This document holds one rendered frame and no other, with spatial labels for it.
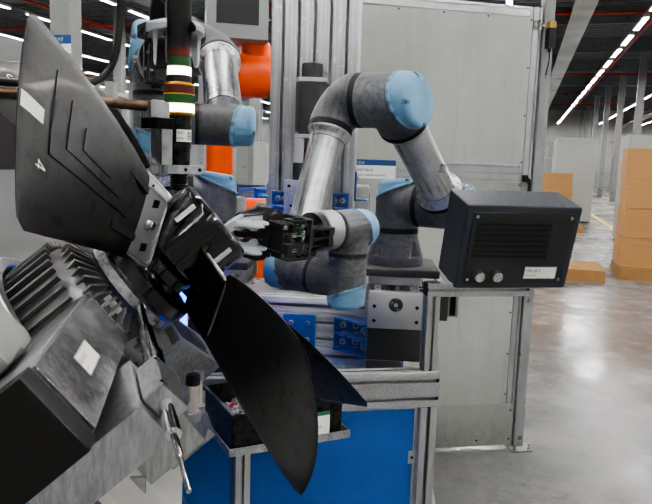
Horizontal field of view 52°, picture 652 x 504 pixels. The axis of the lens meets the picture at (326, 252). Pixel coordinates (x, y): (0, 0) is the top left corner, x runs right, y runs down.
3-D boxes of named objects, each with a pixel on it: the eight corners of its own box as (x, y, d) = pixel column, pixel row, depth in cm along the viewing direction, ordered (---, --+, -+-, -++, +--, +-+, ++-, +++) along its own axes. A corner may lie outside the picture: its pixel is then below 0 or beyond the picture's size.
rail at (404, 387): (-5, 424, 130) (-6, 384, 129) (1, 416, 134) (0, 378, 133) (438, 407, 148) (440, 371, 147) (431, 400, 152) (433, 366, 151)
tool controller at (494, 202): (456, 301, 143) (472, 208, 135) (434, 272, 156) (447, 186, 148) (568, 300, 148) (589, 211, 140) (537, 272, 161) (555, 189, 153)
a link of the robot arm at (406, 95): (430, 197, 184) (357, 59, 142) (484, 200, 177) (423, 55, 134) (419, 235, 180) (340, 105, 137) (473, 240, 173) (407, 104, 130)
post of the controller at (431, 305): (423, 371, 147) (428, 282, 144) (419, 367, 149) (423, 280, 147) (436, 371, 147) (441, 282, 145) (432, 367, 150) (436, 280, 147)
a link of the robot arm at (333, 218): (318, 206, 128) (313, 248, 130) (301, 207, 125) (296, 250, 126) (348, 213, 123) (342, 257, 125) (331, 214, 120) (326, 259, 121)
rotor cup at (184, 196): (175, 334, 84) (257, 268, 85) (96, 245, 80) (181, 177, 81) (178, 309, 98) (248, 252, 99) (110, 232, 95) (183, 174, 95)
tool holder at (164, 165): (159, 173, 91) (159, 99, 90) (131, 171, 96) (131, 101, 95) (213, 174, 98) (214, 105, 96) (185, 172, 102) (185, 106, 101)
